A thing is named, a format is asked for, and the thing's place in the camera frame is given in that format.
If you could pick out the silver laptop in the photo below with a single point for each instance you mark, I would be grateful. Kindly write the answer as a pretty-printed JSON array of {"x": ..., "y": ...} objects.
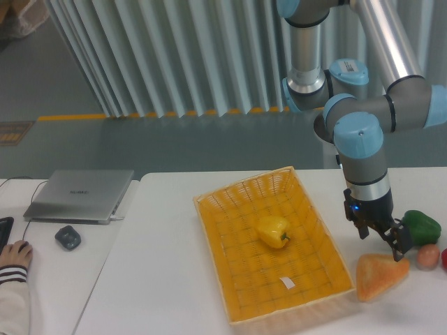
[{"x": 80, "y": 196}]

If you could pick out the red fruit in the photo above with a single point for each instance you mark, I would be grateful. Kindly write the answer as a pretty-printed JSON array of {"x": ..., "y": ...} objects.
[{"x": 444, "y": 258}]

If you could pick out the yellow woven basket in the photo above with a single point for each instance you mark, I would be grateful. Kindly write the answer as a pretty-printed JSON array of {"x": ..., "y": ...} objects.
[{"x": 249, "y": 271}]

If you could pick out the dark grey earbuds case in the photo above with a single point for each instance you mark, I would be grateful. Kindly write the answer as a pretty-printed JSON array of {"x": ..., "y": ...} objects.
[{"x": 68, "y": 238}]

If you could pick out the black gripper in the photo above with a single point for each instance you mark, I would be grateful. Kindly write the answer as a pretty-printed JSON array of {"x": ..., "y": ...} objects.
[{"x": 377, "y": 215}]

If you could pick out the green bell pepper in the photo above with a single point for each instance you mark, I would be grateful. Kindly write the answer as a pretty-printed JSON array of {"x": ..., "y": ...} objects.
[{"x": 424, "y": 229}]

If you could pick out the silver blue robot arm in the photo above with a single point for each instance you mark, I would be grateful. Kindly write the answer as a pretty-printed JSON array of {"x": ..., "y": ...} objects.
[{"x": 356, "y": 126}]

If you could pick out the black keyboard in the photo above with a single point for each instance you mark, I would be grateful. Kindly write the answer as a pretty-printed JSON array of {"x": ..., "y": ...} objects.
[{"x": 6, "y": 225}]

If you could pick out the white paper label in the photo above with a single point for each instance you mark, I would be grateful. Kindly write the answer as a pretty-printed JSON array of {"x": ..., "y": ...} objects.
[{"x": 287, "y": 282}]

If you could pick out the yellow bell pepper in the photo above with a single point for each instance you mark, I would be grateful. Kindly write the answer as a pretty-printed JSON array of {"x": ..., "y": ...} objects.
[{"x": 273, "y": 231}]

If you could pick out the person's hand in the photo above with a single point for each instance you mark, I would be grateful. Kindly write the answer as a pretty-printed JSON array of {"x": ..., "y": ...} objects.
[{"x": 11, "y": 258}]

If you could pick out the black computer mouse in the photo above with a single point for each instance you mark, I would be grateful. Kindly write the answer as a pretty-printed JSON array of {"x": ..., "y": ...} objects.
[{"x": 25, "y": 248}]

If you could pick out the triangular toasted bread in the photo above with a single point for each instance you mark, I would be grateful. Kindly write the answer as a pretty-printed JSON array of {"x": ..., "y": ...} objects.
[{"x": 376, "y": 273}]

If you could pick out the striped sleeve forearm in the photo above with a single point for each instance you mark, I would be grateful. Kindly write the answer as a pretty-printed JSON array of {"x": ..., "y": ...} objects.
[{"x": 15, "y": 304}]

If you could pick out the peach coloured egg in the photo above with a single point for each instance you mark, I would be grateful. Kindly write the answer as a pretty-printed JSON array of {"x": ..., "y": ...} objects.
[{"x": 428, "y": 257}]

